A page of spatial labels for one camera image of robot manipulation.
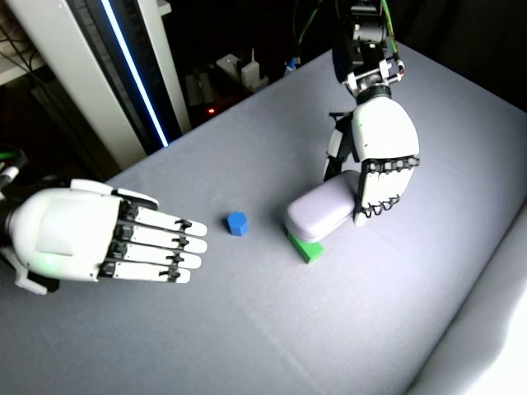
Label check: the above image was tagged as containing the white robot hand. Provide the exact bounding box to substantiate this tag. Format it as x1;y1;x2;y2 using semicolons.
7;179;208;295
322;95;422;228

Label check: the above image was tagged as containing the white plug box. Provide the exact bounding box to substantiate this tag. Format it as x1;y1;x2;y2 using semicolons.
216;53;244;81

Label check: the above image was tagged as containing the green rectangular block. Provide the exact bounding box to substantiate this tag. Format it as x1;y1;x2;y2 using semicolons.
286;230;325;265

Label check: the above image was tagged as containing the blue hexagonal block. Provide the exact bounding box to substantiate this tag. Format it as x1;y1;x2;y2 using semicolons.
225;211;250;237

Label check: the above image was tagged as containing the lavender glasses case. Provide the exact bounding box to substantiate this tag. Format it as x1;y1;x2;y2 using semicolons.
286;170;362;243

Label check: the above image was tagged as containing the white column with blue light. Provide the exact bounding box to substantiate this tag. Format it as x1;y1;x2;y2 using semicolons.
6;0;193;170

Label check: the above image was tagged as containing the green cable with blue connector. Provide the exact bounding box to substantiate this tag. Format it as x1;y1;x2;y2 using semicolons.
284;0;330;78

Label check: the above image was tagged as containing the black device with red light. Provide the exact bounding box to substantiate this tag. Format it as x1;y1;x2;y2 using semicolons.
191;102;226;127

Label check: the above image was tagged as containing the white shelf board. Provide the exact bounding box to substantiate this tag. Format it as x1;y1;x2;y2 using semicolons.
0;51;46;86

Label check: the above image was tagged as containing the white power adapter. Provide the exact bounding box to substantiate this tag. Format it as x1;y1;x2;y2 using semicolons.
240;48;269;92

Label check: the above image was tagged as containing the grey power strip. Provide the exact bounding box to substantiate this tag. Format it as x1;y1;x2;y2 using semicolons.
184;72;215;108

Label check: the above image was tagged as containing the grey table cloth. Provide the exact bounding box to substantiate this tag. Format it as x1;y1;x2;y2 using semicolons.
0;40;527;395

